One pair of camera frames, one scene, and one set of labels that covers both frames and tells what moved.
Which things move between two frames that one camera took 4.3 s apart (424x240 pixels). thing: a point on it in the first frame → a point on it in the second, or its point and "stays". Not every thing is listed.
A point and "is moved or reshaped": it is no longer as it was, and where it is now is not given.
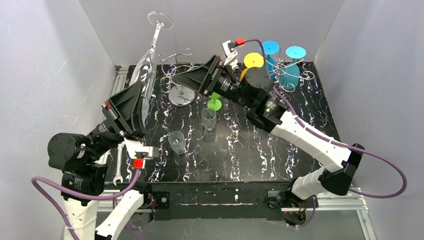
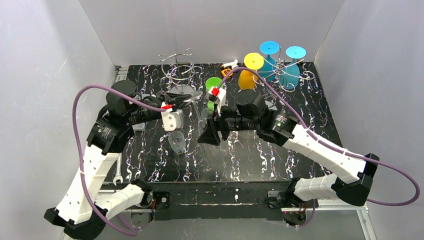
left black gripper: (117, 117) → (167, 101)
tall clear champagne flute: (144, 73) → (202, 126)
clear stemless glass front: (176, 139) stays
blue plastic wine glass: (291, 75) stays
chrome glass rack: (181, 94) stays
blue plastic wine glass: (270, 48) stays
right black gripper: (212, 81) → (215, 122)
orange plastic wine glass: (253, 59) is moved or reshaped
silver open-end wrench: (119, 176) stays
